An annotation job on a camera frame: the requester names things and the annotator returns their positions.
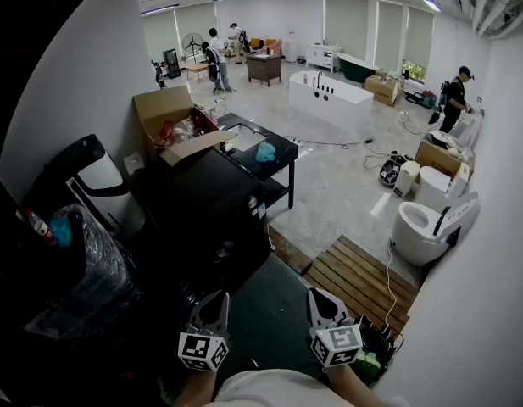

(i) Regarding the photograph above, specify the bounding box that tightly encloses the black floor cable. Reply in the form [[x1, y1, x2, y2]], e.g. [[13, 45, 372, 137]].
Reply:
[[284, 135, 392, 171]]

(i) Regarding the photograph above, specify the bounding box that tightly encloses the orange and pink sofa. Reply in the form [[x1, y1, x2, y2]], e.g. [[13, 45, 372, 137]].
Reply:
[[248, 37, 283, 57]]

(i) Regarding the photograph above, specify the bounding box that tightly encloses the black standing fan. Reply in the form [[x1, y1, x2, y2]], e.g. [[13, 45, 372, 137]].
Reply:
[[181, 31, 205, 65]]

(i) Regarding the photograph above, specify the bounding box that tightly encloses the small white box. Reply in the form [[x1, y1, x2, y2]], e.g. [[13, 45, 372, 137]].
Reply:
[[123, 150, 147, 176]]

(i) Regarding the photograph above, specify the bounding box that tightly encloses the clear bottle with red label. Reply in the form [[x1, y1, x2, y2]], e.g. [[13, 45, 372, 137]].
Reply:
[[25, 208, 58, 248]]

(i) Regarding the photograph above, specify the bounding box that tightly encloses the person's right forearm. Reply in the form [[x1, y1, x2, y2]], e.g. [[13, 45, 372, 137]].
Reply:
[[326, 361, 375, 404]]

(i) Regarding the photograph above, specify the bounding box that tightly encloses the white ceramic fixture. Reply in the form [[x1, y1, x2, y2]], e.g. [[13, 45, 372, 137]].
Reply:
[[415, 165, 472, 206]]

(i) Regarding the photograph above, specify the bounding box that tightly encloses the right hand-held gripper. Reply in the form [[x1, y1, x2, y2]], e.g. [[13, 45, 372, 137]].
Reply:
[[306, 287, 364, 369]]

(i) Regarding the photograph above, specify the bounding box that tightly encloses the dark green bathtub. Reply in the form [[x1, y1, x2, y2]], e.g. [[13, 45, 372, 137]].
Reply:
[[336, 52, 381, 85]]

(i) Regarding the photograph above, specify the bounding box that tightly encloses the person's white shirt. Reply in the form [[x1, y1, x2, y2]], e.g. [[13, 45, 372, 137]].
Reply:
[[201, 368, 413, 407]]

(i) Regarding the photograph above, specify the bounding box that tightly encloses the white toilet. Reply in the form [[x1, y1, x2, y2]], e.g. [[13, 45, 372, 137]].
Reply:
[[389, 191, 481, 268]]

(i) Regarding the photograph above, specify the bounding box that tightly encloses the large open cardboard box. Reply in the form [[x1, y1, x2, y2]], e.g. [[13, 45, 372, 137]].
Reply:
[[132, 85, 239, 168]]

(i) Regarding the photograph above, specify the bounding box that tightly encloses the plain cardboard box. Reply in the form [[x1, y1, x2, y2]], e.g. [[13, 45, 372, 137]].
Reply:
[[414, 140, 475, 181]]

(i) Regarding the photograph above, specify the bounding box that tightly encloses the white sink basin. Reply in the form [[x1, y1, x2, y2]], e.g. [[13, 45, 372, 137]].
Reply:
[[226, 123, 267, 153]]

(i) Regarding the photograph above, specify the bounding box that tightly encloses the white bathtub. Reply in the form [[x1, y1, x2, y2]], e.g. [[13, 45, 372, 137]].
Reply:
[[288, 70, 375, 129]]

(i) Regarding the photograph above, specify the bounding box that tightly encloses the black table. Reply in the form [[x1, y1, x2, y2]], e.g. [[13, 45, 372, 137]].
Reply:
[[216, 112, 299, 209]]

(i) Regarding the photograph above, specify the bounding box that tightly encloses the white pedal bin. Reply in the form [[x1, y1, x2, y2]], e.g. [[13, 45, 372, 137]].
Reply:
[[392, 160, 421, 198]]

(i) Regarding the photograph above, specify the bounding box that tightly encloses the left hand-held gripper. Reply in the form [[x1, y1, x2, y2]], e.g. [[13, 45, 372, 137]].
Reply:
[[177, 291, 234, 373]]

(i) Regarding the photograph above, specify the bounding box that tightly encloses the black washing machine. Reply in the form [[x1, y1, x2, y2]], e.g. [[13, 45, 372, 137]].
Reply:
[[131, 148, 273, 303]]

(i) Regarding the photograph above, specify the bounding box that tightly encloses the black round tray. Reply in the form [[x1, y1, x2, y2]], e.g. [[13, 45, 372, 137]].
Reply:
[[378, 150, 415, 188]]

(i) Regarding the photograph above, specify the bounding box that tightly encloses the black and green power device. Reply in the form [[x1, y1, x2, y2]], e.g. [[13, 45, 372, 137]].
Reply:
[[352, 314, 404, 386]]

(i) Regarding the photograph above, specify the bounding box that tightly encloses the white cable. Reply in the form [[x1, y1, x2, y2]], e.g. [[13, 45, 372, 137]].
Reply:
[[383, 238, 400, 326]]

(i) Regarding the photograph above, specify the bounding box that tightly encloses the printed cardboard box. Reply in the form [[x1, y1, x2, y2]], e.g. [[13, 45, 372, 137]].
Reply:
[[364, 73, 405, 108]]

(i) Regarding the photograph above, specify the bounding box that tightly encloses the wooden slat platform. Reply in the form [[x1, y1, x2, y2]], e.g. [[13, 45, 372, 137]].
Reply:
[[302, 234, 420, 339]]

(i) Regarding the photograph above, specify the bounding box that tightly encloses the turquoise cloth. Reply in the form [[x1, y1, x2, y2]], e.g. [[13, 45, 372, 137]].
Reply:
[[255, 141, 277, 164], [48, 216, 74, 248]]

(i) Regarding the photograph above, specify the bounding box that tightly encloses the black and white tower appliance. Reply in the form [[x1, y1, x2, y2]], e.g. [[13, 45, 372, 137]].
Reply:
[[21, 133, 148, 239]]

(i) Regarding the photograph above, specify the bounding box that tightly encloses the low wooden table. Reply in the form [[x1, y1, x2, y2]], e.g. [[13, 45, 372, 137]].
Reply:
[[184, 62, 209, 83]]

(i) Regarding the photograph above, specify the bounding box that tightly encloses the black glass-door fridge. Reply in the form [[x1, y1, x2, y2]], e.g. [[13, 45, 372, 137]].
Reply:
[[162, 47, 182, 80]]

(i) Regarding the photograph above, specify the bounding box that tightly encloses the brown wooden desk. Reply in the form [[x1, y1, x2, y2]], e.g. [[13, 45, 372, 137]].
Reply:
[[246, 53, 283, 87]]

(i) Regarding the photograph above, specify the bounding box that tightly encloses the plastic-wrapped black appliance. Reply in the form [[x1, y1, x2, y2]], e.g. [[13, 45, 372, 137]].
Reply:
[[22, 203, 140, 343]]

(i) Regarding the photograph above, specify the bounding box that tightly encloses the person's left forearm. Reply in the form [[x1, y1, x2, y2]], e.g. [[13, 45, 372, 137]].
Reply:
[[172, 365, 220, 407]]

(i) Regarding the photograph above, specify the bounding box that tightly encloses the white cabinet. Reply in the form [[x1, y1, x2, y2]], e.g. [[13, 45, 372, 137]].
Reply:
[[305, 43, 343, 74]]

